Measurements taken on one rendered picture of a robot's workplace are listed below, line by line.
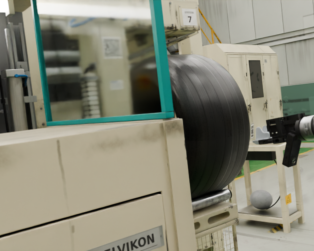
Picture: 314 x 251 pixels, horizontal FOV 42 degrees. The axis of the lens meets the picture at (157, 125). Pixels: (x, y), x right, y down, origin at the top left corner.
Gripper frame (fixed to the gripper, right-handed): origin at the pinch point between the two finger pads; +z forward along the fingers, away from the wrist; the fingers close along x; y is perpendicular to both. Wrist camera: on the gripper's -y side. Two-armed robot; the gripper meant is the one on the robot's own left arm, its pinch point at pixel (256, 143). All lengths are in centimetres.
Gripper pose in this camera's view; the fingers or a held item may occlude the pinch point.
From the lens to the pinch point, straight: 145.7
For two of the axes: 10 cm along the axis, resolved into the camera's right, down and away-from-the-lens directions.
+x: -8.0, 1.2, -5.9
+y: -1.9, -9.8, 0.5
